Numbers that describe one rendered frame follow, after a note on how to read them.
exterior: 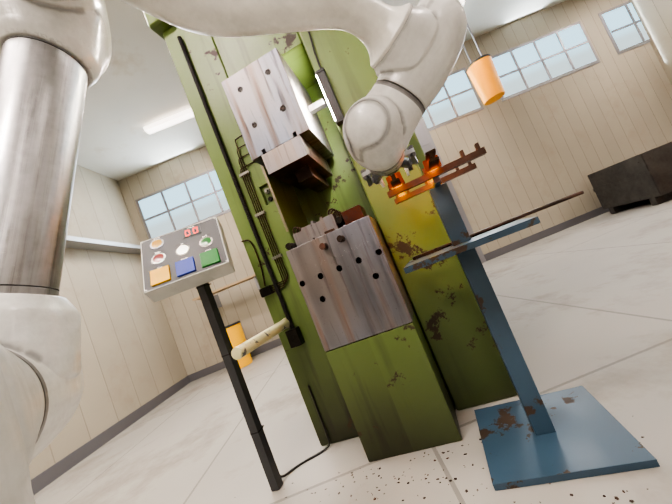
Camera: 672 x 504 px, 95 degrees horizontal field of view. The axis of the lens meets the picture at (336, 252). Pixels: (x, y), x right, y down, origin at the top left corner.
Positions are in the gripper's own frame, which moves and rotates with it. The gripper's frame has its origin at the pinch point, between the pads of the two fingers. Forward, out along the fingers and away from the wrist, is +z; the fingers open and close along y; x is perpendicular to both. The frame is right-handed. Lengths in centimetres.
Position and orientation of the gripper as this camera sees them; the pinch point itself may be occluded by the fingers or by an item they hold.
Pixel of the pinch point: (393, 174)
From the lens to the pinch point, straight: 91.0
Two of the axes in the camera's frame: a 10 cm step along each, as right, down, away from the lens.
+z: 2.8, -0.4, 9.6
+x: -3.8, -9.2, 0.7
